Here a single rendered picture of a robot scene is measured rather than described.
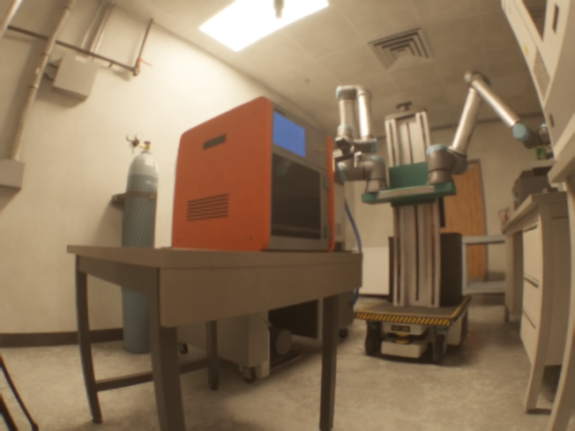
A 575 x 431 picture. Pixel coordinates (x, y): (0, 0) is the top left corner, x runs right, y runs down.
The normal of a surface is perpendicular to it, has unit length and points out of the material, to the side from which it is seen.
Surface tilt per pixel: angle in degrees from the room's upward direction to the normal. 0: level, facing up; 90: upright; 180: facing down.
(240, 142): 90
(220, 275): 90
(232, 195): 90
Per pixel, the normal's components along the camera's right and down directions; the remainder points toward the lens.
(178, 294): 0.80, -0.07
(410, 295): -0.66, -0.11
